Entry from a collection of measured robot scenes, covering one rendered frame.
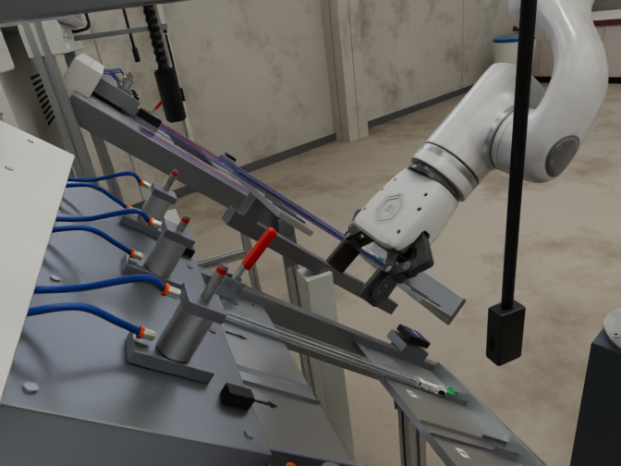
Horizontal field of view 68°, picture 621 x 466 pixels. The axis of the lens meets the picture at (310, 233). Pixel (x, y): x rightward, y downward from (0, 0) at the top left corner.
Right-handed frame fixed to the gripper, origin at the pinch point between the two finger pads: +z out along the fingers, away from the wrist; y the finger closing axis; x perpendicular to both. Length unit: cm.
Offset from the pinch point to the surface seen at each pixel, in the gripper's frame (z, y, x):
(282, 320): 11.8, -8.0, 1.7
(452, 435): 7.4, 11.0, 20.5
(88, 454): 11.5, 28.1, -27.3
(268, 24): -108, -399, 51
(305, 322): 10.1, -8.0, 5.1
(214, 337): 8.5, 17.4, -20.0
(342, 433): 35, -32, 56
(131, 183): 75, -345, 38
